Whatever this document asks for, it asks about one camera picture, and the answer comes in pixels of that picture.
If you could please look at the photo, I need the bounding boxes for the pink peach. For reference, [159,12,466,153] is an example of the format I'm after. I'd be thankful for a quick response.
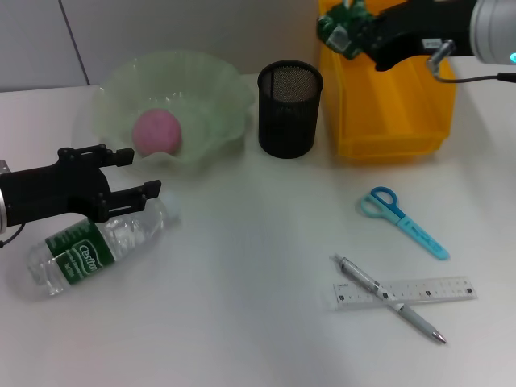
[131,107,183,156]

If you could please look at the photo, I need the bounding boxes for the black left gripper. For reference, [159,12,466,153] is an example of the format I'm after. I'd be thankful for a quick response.
[2,143,164,224]

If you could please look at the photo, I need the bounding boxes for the yellow plastic bin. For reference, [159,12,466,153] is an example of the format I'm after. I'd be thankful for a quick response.
[318,0,458,160]

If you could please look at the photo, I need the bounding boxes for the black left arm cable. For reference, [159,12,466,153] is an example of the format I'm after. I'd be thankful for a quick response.
[0,223,26,249]

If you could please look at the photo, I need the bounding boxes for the clear green-label water bottle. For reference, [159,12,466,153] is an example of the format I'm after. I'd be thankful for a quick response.
[27,192,181,299]

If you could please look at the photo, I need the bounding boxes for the green plastic wrapper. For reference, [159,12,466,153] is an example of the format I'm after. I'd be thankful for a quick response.
[316,0,378,60]

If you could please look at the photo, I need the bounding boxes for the transparent plastic ruler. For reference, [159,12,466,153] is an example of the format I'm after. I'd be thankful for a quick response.
[332,275,480,310]

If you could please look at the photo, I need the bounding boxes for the black mesh pen holder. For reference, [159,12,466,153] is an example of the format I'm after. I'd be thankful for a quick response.
[256,60,325,160]

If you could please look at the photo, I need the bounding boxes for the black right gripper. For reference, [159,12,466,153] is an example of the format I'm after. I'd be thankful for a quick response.
[356,0,477,73]

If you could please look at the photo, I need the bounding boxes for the blue scissors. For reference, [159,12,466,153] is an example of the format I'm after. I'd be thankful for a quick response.
[356,185,451,262]

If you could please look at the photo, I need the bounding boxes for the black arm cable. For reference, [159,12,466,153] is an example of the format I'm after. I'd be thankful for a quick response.
[0,223,26,249]
[426,39,516,85]

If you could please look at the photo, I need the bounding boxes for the grey clear pen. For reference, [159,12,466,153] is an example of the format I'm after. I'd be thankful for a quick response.
[333,254,447,346]

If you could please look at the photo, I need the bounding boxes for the translucent green fruit plate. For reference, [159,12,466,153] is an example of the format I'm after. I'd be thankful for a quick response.
[94,49,256,165]

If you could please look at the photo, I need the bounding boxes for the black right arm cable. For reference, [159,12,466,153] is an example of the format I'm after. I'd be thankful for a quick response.
[426,39,516,85]

